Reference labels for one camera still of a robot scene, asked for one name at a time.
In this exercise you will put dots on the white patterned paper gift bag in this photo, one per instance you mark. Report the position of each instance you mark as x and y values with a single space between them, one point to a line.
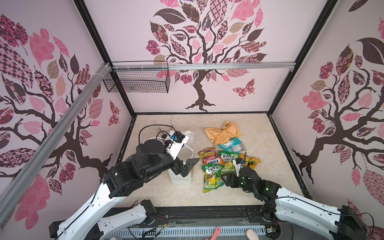
186 152

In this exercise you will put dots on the beige oval object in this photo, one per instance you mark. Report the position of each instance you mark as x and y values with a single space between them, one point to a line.
251 235

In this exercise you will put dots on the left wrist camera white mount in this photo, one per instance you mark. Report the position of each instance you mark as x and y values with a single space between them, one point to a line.
175 142

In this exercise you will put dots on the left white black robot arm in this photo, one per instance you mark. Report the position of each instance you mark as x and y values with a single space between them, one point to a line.
95 220

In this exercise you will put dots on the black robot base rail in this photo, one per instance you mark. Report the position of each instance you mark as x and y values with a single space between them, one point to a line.
222 216

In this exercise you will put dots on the yellow snack packet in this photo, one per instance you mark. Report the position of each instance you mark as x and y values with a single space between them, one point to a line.
249 161

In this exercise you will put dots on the grey slotted cable duct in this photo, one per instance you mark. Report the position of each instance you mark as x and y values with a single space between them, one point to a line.
181 232

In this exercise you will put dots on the pink plastic tool handle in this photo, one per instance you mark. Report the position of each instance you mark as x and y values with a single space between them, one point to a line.
215 234

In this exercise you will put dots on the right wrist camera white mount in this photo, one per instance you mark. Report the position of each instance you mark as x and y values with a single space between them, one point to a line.
238 163

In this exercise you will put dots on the orange candy snack packet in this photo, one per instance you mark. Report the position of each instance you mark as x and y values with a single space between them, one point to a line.
210 156

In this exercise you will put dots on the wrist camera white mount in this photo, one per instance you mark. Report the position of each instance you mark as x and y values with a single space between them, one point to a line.
175 142
238 163

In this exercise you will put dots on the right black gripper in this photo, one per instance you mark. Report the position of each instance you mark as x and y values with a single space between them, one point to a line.
229 176

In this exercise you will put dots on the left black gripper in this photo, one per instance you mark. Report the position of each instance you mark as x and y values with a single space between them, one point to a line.
177 168

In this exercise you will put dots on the orange-brown snack bag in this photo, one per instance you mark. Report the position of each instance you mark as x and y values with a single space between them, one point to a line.
228 131

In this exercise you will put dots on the diagonal aluminium rail left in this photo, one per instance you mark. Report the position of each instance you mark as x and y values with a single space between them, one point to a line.
22 181

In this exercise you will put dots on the horizontal aluminium rail back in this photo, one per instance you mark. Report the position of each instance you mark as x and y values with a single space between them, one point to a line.
212 66

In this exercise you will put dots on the green snack packet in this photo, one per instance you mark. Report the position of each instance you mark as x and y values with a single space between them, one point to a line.
212 177
228 158

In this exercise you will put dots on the black wire mesh basket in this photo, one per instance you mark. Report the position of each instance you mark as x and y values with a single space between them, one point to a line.
138 77

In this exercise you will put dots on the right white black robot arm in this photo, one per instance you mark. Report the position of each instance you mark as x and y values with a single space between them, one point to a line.
281 204

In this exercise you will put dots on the teal pink snack packet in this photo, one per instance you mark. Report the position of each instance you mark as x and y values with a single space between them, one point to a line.
234 146

